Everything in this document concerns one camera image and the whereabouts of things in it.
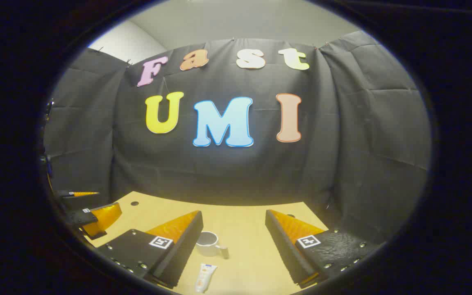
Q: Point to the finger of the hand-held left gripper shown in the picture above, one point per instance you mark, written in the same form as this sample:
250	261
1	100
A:
78	201
103	217

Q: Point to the black backdrop cloth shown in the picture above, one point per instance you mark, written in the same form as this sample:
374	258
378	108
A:
219	172

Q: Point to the white toothpaste tube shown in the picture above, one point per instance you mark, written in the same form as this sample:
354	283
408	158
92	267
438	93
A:
205	276

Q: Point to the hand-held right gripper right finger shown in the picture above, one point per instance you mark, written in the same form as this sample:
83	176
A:
285	250

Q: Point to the light wooden desktop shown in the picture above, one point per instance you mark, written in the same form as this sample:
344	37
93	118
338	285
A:
240	229

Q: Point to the white cup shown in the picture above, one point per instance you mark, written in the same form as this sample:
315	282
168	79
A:
209	249

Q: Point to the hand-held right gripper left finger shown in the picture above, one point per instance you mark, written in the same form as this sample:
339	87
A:
182	256

